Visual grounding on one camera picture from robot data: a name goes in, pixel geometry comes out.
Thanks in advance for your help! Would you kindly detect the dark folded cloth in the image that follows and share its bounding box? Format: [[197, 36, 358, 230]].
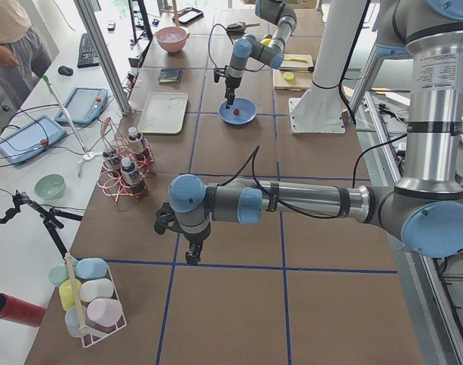
[[158, 68, 182, 84]]

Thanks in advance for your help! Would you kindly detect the cream rectangular tray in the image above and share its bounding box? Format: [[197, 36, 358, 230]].
[[137, 92, 188, 135]]

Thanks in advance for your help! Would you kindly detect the black handled knife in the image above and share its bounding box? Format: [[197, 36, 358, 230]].
[[280, 66, 314, 73]]

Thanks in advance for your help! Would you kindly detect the dark drink bottle front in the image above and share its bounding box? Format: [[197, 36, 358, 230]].
[[121, 157, 147, 195]]

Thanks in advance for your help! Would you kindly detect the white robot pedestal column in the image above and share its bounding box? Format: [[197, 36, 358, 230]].
[[289, 0, 369, 134]]

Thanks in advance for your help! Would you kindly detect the dark drink bottle back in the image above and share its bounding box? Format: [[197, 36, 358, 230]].
[[128, 127, 148, 160]]

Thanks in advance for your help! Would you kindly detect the mint plastic cup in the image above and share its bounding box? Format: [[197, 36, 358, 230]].
[[48, 264, 68, 287]]

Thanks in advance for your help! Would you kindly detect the aluminium frame post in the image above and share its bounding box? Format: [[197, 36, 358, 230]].
[[74, 0, 131, 116]]

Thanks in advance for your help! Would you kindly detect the blue teach pendant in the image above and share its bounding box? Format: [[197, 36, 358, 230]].
[[0, 115, 67, 164], [64, 87, 108, 125]]

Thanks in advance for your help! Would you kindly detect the far blue teach pendant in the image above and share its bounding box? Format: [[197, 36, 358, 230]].
[[64, 87, 108, 125]]

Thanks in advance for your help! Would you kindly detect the pink plastic cup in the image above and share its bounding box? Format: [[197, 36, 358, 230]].
[[87, 298, 123, 327]]

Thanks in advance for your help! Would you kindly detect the pale blue plastic cup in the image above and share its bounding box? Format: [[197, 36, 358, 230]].
[[65, 306, 83, 338]]

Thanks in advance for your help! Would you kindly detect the white wire cup basket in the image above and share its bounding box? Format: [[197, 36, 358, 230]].
[[59, 253, 127, 348]]

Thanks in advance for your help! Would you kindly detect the red cylinder tube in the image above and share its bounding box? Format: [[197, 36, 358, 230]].
[[0, 293, 46, 327]]

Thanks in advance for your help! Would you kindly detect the person in beige shirt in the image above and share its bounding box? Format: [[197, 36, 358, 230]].
[[0, 1, 52, 109]]

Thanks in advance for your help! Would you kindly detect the pink bowl with ice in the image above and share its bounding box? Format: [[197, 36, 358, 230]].
[[155, 27, 189, 54]]

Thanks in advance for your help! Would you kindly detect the black keyboard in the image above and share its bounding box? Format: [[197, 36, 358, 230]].
[[77, 33, 100, 68]]

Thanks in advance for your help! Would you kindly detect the white plastic cup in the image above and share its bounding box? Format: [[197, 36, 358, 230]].
[[80, 278, 114, 303]]

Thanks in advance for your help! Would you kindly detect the wooden cutting board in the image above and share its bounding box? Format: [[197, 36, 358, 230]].
[[273, 54, 314, 90]]

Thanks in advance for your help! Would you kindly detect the light blue plate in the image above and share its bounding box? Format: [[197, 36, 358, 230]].
[[218, 97, 257, 125]]

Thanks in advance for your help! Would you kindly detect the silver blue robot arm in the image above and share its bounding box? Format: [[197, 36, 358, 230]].
[[214, 1, 297, 108], [154, 1, 463, 265]]

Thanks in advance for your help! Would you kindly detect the dark drink bottle middle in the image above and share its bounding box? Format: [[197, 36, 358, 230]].
[[103, 149, 122, 172]]

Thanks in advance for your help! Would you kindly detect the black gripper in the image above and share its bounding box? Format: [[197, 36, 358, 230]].
[[213, 65, 243, 110], [154, 202, 211, 265]]

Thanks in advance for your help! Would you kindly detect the lemon half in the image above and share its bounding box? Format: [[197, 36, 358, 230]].
[[283, 71, 295, 81]]

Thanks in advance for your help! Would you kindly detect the black computer mouse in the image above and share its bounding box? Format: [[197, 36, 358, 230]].
[[58, 65, 73, 76]]

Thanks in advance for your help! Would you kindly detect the near blue teach pendant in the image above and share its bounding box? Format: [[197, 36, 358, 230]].
[[0, 115, 67, 164]]

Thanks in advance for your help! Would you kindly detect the mint green bowl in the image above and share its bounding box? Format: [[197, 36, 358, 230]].
[[34, 174, 66, 200]]

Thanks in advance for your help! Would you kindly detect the copper wire bottle rack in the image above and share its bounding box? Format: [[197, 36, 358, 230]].
[[97, 117, 155, 202]]

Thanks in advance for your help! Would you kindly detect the yellow plastic cup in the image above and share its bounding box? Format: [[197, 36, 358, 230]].
[[59, 279, 75, 312]]

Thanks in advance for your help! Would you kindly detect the metal scoop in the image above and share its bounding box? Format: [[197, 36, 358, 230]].
[[226, 22, 260, 36]]

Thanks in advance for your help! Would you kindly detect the dark drink bottle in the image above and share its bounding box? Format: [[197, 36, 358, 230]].
[[128, 127, 148, 160], [121, 157, 147, 195], [103, 149, 122, 172]]

